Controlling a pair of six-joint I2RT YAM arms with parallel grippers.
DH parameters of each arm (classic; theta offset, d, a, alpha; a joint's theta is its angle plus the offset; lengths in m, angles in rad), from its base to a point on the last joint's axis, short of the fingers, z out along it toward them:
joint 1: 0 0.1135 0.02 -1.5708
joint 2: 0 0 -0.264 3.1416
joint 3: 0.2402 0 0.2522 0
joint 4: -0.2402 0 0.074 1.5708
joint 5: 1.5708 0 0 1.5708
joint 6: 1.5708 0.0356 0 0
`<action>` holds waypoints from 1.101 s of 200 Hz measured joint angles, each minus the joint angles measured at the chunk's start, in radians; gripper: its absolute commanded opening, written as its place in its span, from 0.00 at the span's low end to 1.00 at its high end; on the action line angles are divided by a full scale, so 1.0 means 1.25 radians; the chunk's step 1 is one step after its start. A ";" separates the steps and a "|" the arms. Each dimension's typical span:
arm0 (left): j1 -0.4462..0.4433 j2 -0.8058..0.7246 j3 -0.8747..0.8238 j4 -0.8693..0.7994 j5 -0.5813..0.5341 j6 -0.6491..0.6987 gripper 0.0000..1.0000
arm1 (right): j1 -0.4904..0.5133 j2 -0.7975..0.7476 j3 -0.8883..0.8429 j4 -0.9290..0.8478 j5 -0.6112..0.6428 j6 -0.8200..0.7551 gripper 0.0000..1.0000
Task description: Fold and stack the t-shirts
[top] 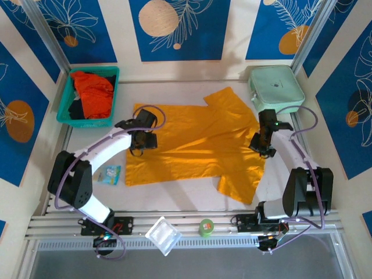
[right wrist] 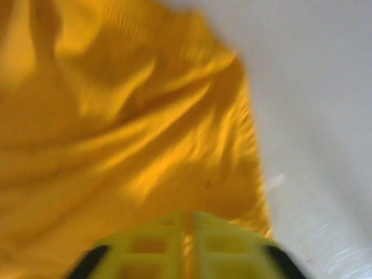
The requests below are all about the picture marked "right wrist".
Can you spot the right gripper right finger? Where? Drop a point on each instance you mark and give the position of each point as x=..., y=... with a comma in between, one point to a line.
x=232, y=253

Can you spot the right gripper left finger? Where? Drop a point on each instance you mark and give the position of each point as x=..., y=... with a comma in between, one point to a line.
x=151, y=250

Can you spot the yellow t-shirt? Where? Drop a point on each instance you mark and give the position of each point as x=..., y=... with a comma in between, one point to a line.
x=116, y=116

